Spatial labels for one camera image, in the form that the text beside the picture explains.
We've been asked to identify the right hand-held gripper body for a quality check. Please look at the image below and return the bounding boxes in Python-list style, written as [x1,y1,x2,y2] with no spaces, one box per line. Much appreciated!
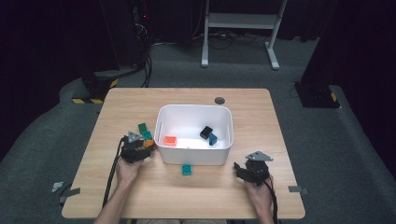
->
[244,150,275,188]

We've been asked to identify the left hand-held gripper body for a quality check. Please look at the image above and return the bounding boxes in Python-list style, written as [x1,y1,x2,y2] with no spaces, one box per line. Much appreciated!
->
[119,130,148,164]

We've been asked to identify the light orange toy brick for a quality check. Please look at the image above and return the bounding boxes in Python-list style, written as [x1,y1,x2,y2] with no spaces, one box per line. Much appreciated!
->
[163,135,178,147]

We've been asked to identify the black toy brick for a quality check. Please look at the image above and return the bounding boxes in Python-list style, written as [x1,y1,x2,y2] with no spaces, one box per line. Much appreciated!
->
[199,125,214,140]

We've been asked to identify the white plastic bin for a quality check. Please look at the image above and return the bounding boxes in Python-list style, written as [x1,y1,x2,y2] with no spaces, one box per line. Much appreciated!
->
[153,104,234,166]

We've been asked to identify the person's left hand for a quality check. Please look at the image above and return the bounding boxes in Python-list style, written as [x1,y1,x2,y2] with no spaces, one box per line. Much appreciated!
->
[115,156,144,189]

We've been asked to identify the person's right hand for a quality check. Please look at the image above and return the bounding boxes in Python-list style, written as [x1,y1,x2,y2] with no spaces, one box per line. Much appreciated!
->
[245,175,275,216]

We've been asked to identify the grey tape strip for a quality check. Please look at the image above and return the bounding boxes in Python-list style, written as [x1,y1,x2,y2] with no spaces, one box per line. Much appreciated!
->
[288,185,309,196]
[58,187,81,205]

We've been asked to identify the black stand base striped edge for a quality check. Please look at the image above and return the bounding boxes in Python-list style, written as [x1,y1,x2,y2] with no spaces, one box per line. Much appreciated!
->
[72,70,120,105]

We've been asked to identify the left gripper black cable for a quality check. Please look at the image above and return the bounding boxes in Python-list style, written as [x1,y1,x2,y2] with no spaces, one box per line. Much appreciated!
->
[102,137,126,210]

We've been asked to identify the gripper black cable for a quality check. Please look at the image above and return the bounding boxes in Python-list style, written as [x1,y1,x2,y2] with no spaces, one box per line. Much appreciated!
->
[102,137,126,210]
[262,178,279,224]

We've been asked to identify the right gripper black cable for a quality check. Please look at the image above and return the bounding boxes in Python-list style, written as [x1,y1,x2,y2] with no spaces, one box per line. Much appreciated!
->
[262,178,279,224]

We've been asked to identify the black hanging cable bundle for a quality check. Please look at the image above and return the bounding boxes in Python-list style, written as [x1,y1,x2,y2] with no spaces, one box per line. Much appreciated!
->
[132,0,154,89]

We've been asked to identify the black floor cables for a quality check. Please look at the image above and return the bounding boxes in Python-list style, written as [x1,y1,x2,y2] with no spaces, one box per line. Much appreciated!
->
[191,30,270,50]

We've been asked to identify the white metal table frame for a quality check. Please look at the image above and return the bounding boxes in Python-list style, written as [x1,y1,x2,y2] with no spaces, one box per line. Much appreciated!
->
[201,0,288,71]

